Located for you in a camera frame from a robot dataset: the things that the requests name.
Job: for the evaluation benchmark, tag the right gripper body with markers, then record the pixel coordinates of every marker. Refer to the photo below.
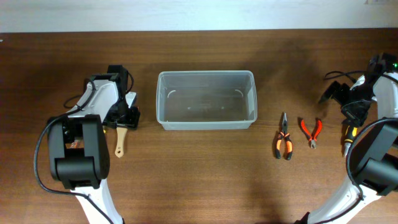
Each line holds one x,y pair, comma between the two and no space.
352,111

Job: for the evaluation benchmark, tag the orange scraper wooden handle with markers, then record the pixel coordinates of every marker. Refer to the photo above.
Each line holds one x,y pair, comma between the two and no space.
121,134

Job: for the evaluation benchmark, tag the needle-nose pliers orange-black handles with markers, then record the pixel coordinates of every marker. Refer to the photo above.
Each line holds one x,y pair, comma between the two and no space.
284,135

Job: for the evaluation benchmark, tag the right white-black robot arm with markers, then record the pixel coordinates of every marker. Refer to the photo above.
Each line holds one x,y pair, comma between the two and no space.
370,109

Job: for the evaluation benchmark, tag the clear plastic container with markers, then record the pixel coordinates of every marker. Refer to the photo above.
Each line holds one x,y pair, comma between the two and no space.
206,100

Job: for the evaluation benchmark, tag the orange socket rail with sockets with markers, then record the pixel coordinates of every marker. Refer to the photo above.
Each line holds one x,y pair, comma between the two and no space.
75,144

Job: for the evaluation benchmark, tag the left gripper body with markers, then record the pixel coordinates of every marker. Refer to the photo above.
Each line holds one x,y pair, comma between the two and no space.
125,119

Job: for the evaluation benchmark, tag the small red cutting pliers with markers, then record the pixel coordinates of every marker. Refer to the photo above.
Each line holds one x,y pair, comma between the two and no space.
312,135

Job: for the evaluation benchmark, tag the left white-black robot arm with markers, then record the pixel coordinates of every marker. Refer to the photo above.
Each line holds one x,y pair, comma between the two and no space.
78,152

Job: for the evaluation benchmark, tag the stubby yellow-black screwdriver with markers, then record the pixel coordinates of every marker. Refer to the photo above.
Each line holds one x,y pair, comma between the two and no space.
350,135

